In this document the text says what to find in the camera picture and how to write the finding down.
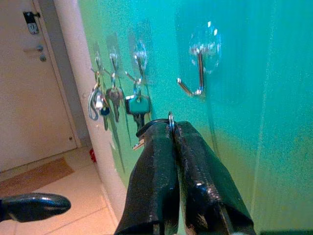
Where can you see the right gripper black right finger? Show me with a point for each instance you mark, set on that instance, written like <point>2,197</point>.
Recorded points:
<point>203,186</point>

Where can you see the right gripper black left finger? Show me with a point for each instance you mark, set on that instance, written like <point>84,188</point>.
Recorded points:
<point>154,176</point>

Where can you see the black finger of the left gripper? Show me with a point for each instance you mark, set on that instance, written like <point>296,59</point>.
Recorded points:
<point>36,206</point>

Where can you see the large clear adhesive metal hook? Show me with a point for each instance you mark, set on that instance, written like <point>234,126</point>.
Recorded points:
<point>200,71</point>

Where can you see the brown doormat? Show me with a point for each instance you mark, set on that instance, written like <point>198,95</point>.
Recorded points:
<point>36,175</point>

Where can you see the small red object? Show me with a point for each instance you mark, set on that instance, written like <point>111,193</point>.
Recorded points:
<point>93,155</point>

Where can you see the key bunch with teal key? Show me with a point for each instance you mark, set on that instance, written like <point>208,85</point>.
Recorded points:
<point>138,105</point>

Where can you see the brown key bunch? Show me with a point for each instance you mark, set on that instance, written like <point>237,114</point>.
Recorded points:
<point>115,98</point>

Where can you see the white door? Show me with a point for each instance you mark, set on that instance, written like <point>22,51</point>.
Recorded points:
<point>29,98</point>

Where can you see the green board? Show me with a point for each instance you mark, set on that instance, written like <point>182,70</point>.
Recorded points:
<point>269,98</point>

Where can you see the silver lock cylinder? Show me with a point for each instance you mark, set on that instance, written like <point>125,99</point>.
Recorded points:
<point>43,58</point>

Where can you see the black digital door lock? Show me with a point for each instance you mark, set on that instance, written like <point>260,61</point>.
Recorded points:
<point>31,24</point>

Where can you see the grey door frame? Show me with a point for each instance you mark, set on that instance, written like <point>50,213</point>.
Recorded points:
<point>61,61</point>

